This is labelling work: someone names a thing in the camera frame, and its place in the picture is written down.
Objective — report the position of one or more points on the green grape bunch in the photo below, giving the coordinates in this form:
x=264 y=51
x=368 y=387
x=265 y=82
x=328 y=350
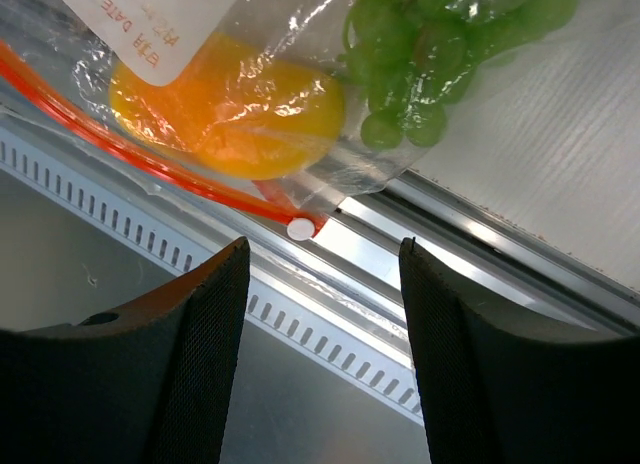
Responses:
x=414 y=58

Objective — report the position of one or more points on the yellow lemon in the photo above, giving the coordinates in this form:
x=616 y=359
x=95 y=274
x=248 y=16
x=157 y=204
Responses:
x=234 y=110

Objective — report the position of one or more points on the clear zip bag orange zipper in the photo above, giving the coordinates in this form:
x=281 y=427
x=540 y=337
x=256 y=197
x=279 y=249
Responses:
x=59 y=54

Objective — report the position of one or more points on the red chili pepper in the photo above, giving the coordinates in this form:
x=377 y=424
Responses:
x=273 y=192

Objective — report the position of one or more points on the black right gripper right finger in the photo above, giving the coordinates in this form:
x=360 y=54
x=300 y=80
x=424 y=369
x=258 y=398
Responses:
x=499 y=383

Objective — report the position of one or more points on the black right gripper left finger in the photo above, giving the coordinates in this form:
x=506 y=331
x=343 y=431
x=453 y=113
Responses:
x=148 y=381

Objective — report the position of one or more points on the aluminium mounting rail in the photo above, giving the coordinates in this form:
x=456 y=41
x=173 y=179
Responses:
x=351 y=267

